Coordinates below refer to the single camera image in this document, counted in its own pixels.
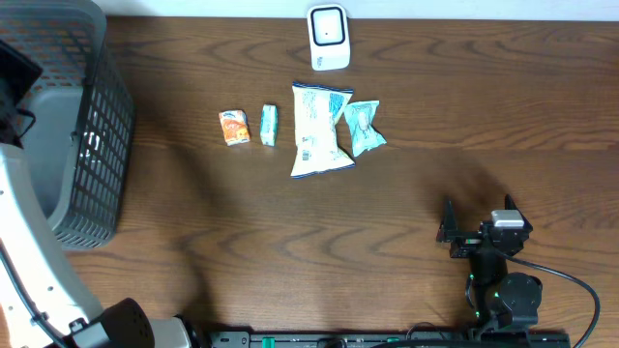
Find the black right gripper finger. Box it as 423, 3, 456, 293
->
504, 194, 532, 228
437, 198, 458, 242

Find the teal candy wrapper packet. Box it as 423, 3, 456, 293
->
344, 101, 387, 158

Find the large white snack bag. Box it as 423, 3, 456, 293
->
290, 81, 355, 178

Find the small teal white box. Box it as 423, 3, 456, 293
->
259, 104, 279, 147

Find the small orange juice box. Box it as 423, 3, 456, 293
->
219, 110, 251, 146

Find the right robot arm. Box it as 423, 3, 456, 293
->
436, 195, 543, 340

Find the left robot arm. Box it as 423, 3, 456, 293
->
1, 124, 212, 348

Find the white barcode scanner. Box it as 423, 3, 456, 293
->
307, 4, 351, 72

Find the grey plastic mesh basket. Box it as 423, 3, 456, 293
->
1, 1, 135, 249

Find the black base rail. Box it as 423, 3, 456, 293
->
208, 331, 571, 348

